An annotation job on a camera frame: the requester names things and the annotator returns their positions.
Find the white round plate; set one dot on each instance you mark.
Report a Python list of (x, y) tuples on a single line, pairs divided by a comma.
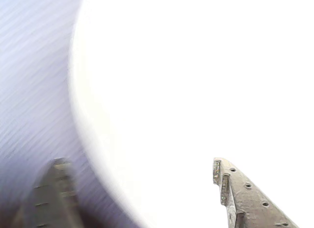
[(184, 78)]

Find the blue woven cloth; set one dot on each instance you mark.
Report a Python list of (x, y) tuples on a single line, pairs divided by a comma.
[(29, 78)]

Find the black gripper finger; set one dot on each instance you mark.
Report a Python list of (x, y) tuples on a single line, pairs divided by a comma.
[(49, 201), (250, 208)]

